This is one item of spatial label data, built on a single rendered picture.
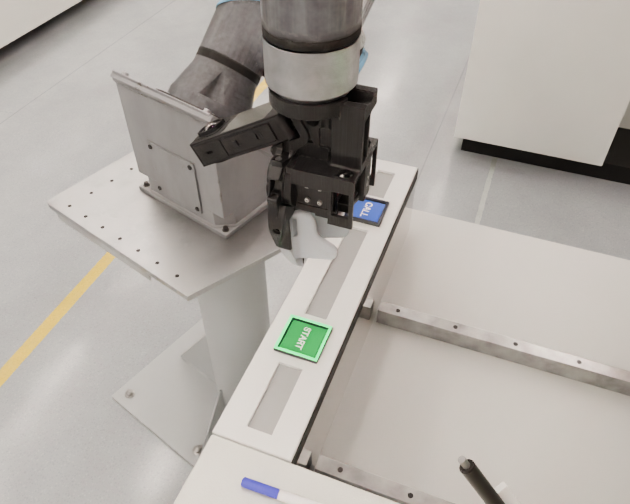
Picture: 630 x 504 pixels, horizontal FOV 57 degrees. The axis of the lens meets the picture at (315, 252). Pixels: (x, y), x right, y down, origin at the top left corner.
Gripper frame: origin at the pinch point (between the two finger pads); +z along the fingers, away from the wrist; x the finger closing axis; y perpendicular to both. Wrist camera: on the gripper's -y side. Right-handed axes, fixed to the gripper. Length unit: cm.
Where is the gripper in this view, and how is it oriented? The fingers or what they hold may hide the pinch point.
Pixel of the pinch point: (294, 253)
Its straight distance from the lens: 61.9
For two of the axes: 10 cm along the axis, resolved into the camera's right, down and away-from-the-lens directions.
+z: 0.0, 7.1, 7.0
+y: 9.3, 2.5, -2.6
